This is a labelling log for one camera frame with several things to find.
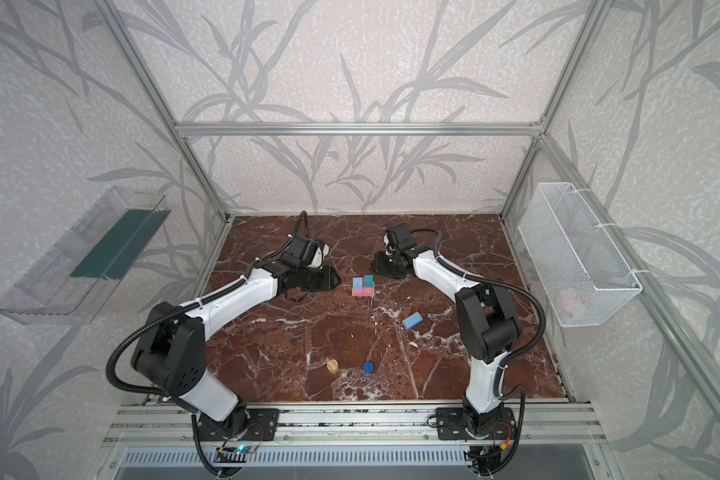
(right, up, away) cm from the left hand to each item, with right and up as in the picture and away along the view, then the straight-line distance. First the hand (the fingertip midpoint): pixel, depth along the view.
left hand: (342, 272), depth 88 cm
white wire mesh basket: (+53, +2, -27) cm, 60 cm away
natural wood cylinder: (-2, -25, -7) cm, 26 cm away
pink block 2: (+8, -7, +9) cm, 14 cm away
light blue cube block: (+4, -4, +6) cm, 8 cm away
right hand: (+10, +3, +6) cm, 12 cm away
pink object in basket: (+59, -6, -16) cm, 61 cm away
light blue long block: (+21, -15, +4) cm, 27 cm away
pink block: (+5, -7, +8) cm, 12 cm away
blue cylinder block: (+8, -26, -5) cm, 28 cm away
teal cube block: (+8, -4, +6) cm, 11 cm away
